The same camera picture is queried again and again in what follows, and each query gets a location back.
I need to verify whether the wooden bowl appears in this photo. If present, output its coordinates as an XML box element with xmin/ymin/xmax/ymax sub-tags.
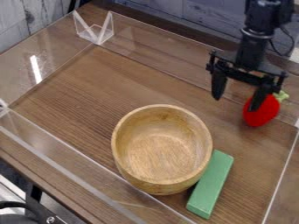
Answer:
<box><xmin>110</xmin><ymin>104</ymin><xmax>212</xmax><ymax>195</ymax></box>

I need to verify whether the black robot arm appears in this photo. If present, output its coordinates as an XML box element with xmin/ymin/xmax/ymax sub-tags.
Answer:
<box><xmin>205</xmin><ymin>0</ymin><xmax>294</xmax><ymax>111</ymax></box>

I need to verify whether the black metal table mount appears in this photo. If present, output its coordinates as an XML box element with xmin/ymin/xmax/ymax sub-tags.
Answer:
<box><xmin>22</xmin><ymin>183</ymin><xmax>70</xmax><ymax>224</ymax></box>

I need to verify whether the clear acrylic corner bracket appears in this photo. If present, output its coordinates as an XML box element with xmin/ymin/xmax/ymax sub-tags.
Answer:
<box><xmin>72</xmin><ymin>11</ymin><xmax>114</xmax><ymax>46</ymax></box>

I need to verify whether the black cable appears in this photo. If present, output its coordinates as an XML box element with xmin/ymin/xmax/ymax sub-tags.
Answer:
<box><xmin>0</xmin><ymin>200</ymin><xmax>30</xmax><ymax>211</ymax></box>

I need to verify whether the green rectangular block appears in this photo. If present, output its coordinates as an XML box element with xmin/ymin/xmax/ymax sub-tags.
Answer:
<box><xmin>185</xmin><ymin>150</ymin><xmax>233</xmax><ymax>220</ymax></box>

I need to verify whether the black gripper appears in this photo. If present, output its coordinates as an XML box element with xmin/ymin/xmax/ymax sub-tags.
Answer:
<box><xmin>205</xmin><ymin>50</ymin><xmax>288</xmax><ymax>112</ymax></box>

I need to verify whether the clear acrylic front wall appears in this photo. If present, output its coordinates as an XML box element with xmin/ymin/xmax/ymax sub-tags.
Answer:
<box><xmin>0</xmin><ymin>108</ymin><xmax>194</xmax><ymax>224</ymax></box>

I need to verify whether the red plush strawberry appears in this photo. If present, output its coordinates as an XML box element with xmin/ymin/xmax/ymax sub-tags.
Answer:
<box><xmin>242</xmin><ymin>91</ymin><xmax>289</xmax><ymax>127</ymax></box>

